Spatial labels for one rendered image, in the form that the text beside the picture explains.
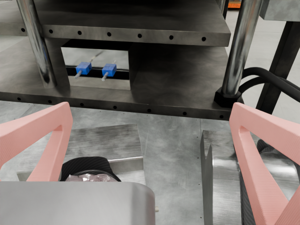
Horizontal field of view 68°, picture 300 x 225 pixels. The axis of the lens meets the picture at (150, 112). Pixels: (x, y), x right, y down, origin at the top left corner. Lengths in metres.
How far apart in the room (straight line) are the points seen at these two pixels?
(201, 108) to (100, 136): 0.45
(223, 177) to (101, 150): 0.26
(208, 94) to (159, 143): 0.37
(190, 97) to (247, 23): 0.34
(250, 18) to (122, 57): 0.46
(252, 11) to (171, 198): 0.57
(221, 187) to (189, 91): 0.57
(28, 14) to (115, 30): 0.31
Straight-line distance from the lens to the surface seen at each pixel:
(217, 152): 0.49
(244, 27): 0.78
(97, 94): 0.94
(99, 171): 0.53
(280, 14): 0.94
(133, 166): 0.50
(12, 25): 1.06
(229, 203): 0.46
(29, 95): 1.05
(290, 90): 0.82
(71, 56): 0.97
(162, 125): 0.74
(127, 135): 0.54
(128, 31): 0.86
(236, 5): 6.29
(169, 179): 0.59
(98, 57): 0.92
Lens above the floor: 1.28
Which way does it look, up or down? 37 degrees down
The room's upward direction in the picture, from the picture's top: straight up
